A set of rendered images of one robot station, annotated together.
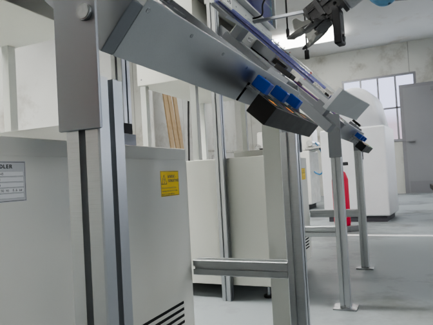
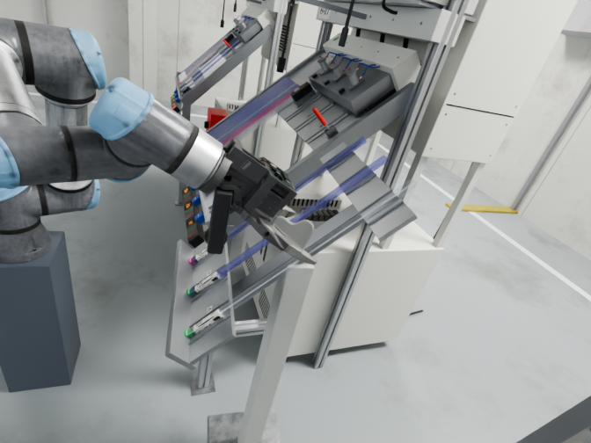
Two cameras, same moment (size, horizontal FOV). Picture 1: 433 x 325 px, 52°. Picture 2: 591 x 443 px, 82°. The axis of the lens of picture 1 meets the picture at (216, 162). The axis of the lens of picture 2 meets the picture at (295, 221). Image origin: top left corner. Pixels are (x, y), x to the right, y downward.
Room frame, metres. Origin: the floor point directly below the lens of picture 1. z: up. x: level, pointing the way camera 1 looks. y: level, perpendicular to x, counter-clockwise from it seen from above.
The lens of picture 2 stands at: (1.78, -0.68, 1.27)
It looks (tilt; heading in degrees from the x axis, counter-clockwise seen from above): 29 degrees down; 130
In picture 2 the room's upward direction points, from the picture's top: 14 degrees clockwise
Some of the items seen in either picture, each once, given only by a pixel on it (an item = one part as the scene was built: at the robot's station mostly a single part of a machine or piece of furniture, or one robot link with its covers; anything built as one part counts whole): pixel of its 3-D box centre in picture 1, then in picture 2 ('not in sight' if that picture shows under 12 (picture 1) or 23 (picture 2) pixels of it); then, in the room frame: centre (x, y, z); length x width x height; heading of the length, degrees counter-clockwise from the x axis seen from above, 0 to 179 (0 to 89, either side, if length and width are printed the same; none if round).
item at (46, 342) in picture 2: not in sight; (35, 314); (0.72, -0.61, 0.27); 0.18 x 0.18 x 0.55; 64
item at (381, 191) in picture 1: (358, 154); not in sight; (4.81, -1.54, 0.69); 0.69 x 0.62 x 1.39; 63
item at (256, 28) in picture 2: not in sight; (241, 106); (-0.37, 0.94, 0.66); 1.01 x 0.73 x 1.31; 66
